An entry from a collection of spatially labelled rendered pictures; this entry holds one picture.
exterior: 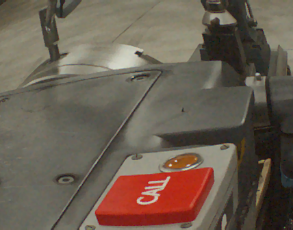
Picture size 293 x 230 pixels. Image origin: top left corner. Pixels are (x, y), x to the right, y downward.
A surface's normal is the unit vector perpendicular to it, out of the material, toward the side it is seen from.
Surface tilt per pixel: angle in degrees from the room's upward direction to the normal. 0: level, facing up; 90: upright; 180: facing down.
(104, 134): 0
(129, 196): 0
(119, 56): 26
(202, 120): 0
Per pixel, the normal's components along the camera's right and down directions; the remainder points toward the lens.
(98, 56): 0.09, -0.92
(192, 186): -0.19, -0.93
